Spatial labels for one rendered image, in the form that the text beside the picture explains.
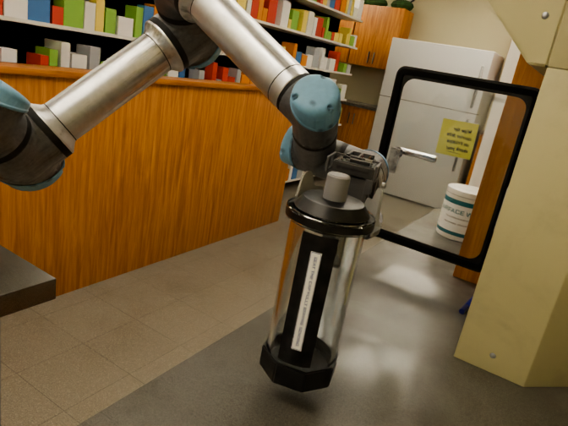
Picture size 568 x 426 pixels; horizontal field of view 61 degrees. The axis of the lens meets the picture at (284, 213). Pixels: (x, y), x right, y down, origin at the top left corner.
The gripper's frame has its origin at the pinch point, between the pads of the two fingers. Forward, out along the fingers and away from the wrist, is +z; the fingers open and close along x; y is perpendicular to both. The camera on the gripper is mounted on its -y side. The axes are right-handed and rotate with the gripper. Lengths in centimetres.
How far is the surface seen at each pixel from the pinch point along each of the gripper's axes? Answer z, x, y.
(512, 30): -22.8, 16.2, 28.0
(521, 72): -59, 24, 25
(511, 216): -21.1, 23.5, 2.4
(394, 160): -57, 3, 2
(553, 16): -21.6, 20.5, 30.4
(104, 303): -141, -128, -116
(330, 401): -0.1, 5.4, -23.4
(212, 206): -247, -120, -86
